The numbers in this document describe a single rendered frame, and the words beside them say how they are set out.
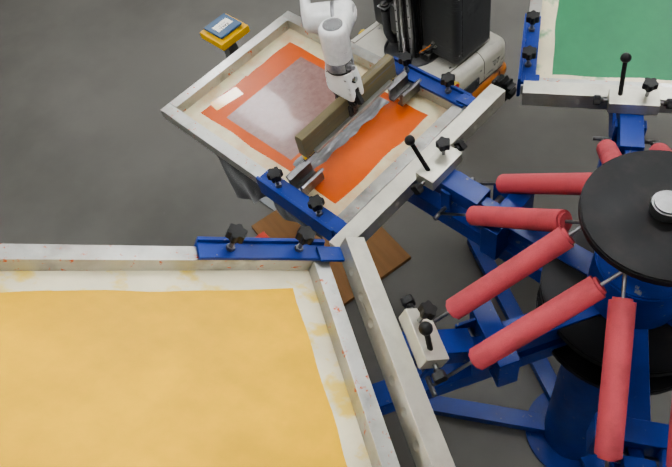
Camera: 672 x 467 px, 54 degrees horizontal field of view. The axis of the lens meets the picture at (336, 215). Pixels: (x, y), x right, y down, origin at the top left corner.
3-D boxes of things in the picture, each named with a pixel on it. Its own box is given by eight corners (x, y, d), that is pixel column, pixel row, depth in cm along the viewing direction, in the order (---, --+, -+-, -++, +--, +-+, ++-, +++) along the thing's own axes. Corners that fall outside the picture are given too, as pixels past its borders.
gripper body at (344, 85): (363, 61, 172) (368, 92, 181) (335, 46, 177) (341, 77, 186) (344, 78, 170) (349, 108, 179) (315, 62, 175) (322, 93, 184)
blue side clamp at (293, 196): (261, 192, 193) (255, 177, 188) (273, 181, 195) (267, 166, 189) (335, 245, 178) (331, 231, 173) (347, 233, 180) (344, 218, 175)
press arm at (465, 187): (423, 184, 179) (422, 172, 175) (437, 170, 181) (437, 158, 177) (476, 216, 171) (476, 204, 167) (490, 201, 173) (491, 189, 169)
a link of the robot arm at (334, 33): (317, -4, 170) (354, -9, 169) (324, 29, 179) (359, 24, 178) (316, 35, 162) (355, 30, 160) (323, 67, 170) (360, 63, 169)
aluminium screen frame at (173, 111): (164, 117, 216) (160, 109, 213) (290, 19, 236) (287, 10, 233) (338, 241, 178) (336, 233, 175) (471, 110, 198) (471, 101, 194)
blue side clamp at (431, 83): (385, 81, 212) (383, 64, 207) (396, 72, 214) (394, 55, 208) (462, 121, 197) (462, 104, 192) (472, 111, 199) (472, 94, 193)
